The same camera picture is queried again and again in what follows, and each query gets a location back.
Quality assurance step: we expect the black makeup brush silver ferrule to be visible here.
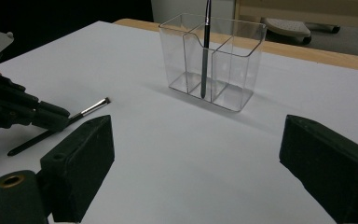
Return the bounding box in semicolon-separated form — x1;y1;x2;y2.
7;96;112;157
200;0;213;100

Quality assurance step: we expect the white cabinet panel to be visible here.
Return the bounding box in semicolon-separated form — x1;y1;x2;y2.
150;0;237;24

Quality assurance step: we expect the grey handle with black tip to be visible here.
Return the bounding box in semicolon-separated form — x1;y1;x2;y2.
304;21;341;35

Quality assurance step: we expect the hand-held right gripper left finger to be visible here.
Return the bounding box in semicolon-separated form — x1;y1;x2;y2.
36;114;116;224

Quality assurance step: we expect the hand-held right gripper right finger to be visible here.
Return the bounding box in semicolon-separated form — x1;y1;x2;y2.
278;114;358;224

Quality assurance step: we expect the light wooden panel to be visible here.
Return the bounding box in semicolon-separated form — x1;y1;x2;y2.
234;0;358;32

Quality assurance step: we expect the white table mat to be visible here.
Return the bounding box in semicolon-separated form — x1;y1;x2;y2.
0;20;358;224

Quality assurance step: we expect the clear acrylic divided organizer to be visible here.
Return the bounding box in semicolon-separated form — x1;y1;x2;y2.
158;12;268;113

